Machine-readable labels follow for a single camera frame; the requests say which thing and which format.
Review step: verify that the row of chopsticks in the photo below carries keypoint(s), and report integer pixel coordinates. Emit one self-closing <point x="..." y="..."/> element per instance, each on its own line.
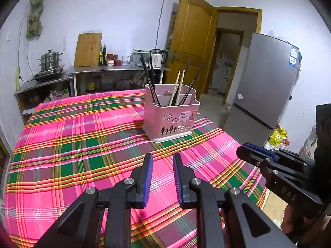
<point x="186" y="72"/>

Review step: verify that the yellowed power strip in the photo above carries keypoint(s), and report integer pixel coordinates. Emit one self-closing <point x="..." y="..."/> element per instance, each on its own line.
<point x="17" y="78"/>

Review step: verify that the low steel shelf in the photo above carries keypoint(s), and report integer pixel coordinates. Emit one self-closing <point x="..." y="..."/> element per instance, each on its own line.
<point x="38" y="86"/>

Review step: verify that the light wooden chopstick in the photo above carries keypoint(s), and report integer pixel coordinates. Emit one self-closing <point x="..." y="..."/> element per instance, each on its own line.
<point x="175" y="85"/>
<point x="181" y="82"/>

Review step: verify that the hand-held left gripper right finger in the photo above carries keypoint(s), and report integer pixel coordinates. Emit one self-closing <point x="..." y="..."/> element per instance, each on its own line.
<point x="178" y="183"/>

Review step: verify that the white jar with red lid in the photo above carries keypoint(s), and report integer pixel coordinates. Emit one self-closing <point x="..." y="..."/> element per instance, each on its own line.
<point x="110" y="61"/>

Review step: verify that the white electric kettle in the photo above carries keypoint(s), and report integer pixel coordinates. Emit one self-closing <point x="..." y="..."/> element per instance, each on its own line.
<point x="158" y="59"/>

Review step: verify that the small red container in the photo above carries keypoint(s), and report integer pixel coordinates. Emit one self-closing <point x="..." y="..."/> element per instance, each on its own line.
<point x="118" y="62"/>

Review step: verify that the black induction cooker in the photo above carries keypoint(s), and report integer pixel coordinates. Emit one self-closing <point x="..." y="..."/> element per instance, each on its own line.
<point x="49" y="75"/>

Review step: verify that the tall steel counter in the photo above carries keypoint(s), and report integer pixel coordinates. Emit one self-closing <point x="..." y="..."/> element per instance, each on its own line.
<point x="111" y="68"/>

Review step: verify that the dark chopstick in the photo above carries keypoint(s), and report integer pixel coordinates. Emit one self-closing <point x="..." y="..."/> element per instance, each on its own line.
<point x="197" y="73"/>
<point x="151" y="67"/>
<point x="148" y="78"/>
<point x="188" y="90"/>
<point x="143" y="63"/>

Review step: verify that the dark oil bottle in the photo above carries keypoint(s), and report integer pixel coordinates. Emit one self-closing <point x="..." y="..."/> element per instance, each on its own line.
<point x="104" y="56"/>
<point x="100" y="56"/>

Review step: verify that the wooden cutting board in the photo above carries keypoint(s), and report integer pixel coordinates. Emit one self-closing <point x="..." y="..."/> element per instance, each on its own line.
<point x="88" y="50"/>

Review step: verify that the pink plaid tablecloth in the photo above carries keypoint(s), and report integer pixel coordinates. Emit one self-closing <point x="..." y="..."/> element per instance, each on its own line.
<point x="77" y="139"/>

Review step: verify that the clear glass cup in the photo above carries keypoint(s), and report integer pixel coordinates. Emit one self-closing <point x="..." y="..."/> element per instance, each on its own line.
<point x="125" y="60"/>

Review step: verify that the stainless steel steamer pot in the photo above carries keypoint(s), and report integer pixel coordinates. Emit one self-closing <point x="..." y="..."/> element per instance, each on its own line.
<point x="50" y="60"/>

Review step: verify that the yellow plastic bag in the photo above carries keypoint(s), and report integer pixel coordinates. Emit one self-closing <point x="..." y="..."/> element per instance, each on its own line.
<point x="278" y="137"/>

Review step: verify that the pink plastic utensil holder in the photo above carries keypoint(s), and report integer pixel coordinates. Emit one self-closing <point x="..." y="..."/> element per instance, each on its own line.
<point x="168" y="118"/>

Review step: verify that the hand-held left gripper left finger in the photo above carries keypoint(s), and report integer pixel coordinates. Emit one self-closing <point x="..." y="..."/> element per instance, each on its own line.
<point x="147" y="183"/>

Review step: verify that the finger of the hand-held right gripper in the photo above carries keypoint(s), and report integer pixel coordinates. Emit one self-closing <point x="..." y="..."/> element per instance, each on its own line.
<point x="249" y="156"/>
<point x="261" y="151"/>

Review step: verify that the grey refrigerator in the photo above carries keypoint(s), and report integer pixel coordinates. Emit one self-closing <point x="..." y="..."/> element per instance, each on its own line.
<point x="263" y="82"/>

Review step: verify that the hanging green cloth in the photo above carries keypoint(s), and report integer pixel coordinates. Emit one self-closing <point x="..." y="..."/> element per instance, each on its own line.
<point x="36" y="13"/>

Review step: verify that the grey kitchen appliance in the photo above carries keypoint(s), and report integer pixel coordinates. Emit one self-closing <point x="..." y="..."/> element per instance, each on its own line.
<point x="138" y="56"/>

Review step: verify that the wooden door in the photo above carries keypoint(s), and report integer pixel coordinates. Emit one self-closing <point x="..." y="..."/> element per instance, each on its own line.
<point x="188" y="38"/>

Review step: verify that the yellow jar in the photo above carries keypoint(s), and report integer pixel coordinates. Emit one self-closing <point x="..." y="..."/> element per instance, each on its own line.
<point x="90" y="86"/>

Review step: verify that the person's right hand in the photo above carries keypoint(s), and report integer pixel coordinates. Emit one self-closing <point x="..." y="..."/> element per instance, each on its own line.
<point x="292" y="222"/>

